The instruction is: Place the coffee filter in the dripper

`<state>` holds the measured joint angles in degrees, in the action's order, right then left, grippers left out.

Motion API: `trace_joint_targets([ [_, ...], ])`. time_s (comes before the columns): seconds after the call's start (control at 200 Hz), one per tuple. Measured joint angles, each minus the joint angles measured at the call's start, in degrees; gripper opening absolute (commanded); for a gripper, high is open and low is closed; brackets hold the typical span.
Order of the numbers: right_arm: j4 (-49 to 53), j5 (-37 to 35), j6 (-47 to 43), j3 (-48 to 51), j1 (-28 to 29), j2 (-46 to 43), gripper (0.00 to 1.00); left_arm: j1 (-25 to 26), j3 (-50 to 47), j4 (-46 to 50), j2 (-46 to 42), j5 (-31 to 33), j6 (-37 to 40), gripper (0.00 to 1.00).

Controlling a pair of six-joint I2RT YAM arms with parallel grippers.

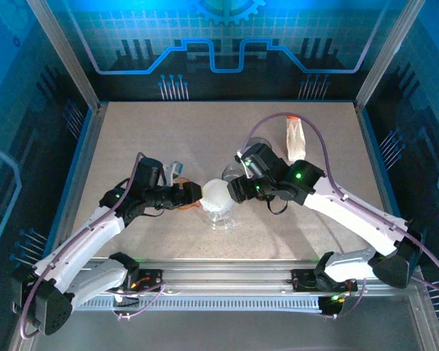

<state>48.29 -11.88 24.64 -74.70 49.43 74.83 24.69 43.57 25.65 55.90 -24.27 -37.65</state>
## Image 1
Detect grey glass coffee server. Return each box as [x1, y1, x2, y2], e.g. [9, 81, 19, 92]
[221, 163, 244, 183]

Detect white paper coffee filter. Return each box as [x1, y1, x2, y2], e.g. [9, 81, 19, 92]
[199, 178, 230, 215]

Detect clear glass coffee server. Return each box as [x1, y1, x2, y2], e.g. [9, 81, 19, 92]
[206, 214, 239, 232]

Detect coffee filter package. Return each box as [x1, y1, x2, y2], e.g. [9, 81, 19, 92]
[284, 115, 308, 162]

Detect orange glass coffee server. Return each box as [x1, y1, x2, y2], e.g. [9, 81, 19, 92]
[173, 176, 203, 213]

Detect aluminium side rail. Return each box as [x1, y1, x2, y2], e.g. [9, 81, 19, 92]
[45, 102, 109, 266]

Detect aluminium front rail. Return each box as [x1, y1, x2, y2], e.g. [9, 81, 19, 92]
[34, 257, 425, 298]

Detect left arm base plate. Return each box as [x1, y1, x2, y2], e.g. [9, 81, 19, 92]
[130, 268, 164, 292]

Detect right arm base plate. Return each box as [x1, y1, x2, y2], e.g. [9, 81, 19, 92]
[290, 268, 359, 293]

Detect slotted cable duct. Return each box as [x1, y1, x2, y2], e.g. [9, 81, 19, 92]
[72, 294, 325, 314]

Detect black electronics bracket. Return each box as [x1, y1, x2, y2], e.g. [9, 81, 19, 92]
[318, 294, 353, 319]

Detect aluminium frame post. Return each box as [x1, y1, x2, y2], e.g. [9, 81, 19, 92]
[354, 0, 427, 110]
[24, 0, 102, 113]

